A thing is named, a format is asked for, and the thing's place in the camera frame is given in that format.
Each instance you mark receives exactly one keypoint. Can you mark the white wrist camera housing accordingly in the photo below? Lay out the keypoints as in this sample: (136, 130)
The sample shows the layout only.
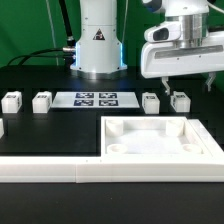
(161, 34)

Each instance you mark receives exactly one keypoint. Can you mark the tag plate with markers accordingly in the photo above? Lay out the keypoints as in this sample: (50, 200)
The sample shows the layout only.
(95, 100)

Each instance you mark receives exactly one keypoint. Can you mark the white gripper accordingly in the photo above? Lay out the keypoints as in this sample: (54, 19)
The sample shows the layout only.
(165, 59)

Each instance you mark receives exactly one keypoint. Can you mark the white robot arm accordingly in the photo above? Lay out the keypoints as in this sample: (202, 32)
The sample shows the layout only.
(181, 45)

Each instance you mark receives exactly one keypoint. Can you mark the partial white block left edge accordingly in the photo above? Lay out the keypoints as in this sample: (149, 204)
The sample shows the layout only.
(1, 128)

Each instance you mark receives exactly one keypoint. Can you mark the white U-shaped fence wall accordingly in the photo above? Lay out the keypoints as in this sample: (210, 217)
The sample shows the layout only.
(109, 168)

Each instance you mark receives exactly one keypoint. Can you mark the white square table top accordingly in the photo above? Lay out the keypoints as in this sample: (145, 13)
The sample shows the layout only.
(156, 136)

